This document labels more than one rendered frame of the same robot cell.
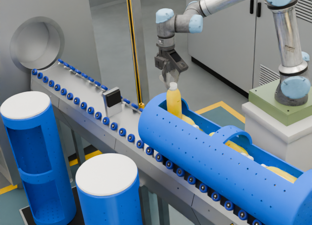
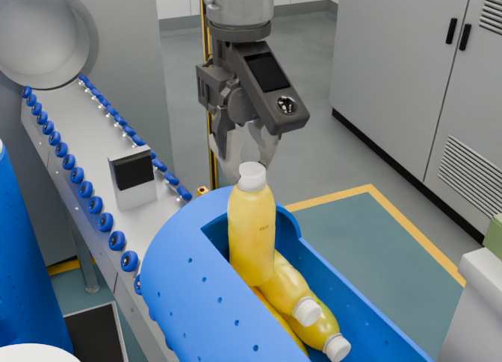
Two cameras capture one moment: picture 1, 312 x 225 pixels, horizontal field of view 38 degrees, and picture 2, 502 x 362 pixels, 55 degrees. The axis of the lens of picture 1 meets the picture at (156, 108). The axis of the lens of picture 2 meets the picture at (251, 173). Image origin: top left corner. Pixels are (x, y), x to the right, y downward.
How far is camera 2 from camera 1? 1.45 m
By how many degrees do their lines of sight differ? 5
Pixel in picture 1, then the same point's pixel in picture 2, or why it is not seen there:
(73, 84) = (87, 126)
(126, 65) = not seen: hidden behind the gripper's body
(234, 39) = (408, 87)
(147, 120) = (161, 269)
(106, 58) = not seen: hidden behind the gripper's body
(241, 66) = (412, 133)
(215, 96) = (361, 174)
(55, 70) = (70, 94)
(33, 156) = not seen: outside the picture
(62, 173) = (30, 305)
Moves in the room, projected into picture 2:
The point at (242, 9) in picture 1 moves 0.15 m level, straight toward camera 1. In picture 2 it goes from (431, 35) to (430, 45)
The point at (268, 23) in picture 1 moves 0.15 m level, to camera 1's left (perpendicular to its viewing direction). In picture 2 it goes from (478, 63) to (444, 63)
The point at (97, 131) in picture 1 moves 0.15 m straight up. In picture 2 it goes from (91, 240) to (79, 192)
